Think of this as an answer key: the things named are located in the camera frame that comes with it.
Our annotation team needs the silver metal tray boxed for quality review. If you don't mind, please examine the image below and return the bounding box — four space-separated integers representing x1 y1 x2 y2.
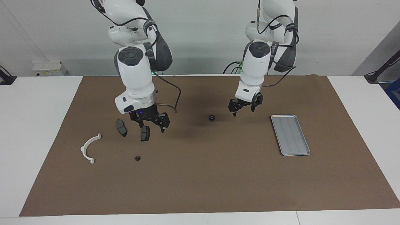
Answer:
270 114 311 156

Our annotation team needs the curved dark grey brake pad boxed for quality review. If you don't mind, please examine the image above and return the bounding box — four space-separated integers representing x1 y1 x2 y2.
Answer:
116 119 128 137

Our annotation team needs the white wall socket box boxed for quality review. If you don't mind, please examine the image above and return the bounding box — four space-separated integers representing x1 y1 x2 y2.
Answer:
32 61 68 76

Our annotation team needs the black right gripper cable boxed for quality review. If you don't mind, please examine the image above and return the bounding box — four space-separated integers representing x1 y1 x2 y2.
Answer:
153 73 182 113

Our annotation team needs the blue crate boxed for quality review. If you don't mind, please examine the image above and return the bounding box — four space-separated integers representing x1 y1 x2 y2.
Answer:
385 78 400 110

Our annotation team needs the black camera stand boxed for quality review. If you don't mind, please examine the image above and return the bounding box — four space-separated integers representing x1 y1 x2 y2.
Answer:
364 50 400 83

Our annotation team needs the brown table mat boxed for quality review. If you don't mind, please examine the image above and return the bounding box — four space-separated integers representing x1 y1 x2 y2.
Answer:
19 75 400 217

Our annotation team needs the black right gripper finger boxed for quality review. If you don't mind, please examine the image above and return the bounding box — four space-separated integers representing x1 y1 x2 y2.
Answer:
129 112 148 128
156 112 171 133

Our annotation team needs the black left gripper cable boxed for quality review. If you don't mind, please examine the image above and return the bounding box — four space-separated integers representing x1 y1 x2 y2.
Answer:
256 0 298 88

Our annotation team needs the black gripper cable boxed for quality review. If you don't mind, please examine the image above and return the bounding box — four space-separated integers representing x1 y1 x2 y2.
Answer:
153 73 182 113
256 0 298 88

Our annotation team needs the white curved plastic bracket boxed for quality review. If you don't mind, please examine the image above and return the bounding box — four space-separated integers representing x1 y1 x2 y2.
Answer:
80 133 102 164

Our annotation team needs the black left arm base cable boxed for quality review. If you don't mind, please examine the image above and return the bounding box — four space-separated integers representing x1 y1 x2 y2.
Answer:
223 61 243 74

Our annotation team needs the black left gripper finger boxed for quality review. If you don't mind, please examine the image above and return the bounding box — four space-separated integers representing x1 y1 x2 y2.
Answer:
228 99 242 117
251 94 263 112

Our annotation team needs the black clamp mount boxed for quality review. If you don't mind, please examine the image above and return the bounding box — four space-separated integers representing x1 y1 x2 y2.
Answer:
0 66 17 85

